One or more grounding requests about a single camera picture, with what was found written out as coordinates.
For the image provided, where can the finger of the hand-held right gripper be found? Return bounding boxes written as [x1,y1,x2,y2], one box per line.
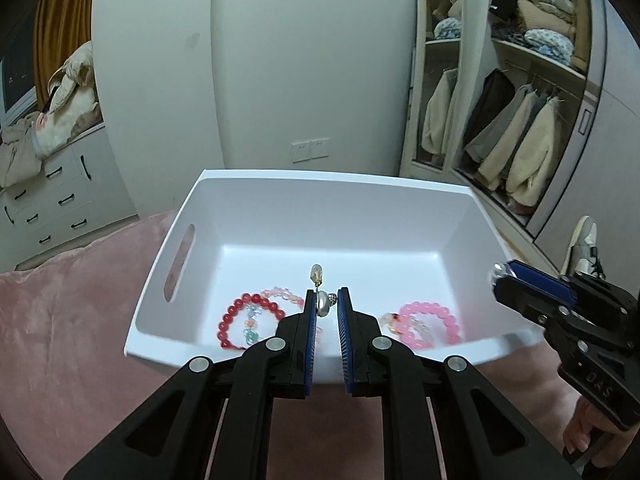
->
[491,262,569,319]
[506,259,574,297]

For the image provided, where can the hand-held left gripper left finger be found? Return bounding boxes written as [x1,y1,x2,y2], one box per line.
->
[65,287,321,480]

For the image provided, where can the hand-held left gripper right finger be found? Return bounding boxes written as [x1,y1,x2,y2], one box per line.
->
[336,287,583,480]

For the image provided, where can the pearl drop earring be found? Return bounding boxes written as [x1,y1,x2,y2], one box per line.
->
[307,262,340,319]

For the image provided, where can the pale bead bracelet with charm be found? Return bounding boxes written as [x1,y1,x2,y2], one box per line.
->
[379,311,433,347]

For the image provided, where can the multicolour bead bracelet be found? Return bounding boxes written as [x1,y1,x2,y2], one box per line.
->
[239,286,307,342]

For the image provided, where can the pink bead bracelet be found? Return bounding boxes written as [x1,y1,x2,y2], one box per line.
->
[399,301,464,351]

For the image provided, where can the red bead bracelet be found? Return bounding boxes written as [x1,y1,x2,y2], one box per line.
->
[216,293,287,352]

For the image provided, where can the white plastic storage box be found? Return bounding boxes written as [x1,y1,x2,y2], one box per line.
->
[124,169,543,385]

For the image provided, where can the person's right hand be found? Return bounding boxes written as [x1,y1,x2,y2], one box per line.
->
[562,392,640,466]

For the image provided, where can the grey and white sneaker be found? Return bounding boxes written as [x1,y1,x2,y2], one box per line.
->
[559,215,607,279]

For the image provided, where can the cream fleece hanging coat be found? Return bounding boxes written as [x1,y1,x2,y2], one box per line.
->
[504,96,562,209]

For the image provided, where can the hanging coats in wardrobe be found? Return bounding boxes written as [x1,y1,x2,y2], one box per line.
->
[474,91,549,192]

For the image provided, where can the grey hanging coat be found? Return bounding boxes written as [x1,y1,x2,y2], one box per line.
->
[464,85,537,162]

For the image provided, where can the black hanging coat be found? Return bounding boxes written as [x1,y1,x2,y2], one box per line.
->
[464,68,517,147]

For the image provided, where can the blue floral folded cloth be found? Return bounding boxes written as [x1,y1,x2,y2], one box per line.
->
[524,27,577,64]

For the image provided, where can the pink fluffy blanket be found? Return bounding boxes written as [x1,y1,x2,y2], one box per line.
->
[0,210,593,480]

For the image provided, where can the tall standing mirror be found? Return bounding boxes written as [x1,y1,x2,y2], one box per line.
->
[399,0,469,177]

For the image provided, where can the stack of folded beige clothes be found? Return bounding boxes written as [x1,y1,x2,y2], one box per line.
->
[514,0,592,37]

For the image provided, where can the beige puffer jacket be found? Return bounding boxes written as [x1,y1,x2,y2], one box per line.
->
[41,40,102,113]

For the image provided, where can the large window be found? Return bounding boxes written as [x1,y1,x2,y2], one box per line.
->
[0,7,42,117]

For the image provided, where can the mustard yellow curtain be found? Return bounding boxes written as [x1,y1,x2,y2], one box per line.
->
[33,0,99,77]

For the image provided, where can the white dresser with black handles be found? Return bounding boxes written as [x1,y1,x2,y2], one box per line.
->
[0,124,139,272]

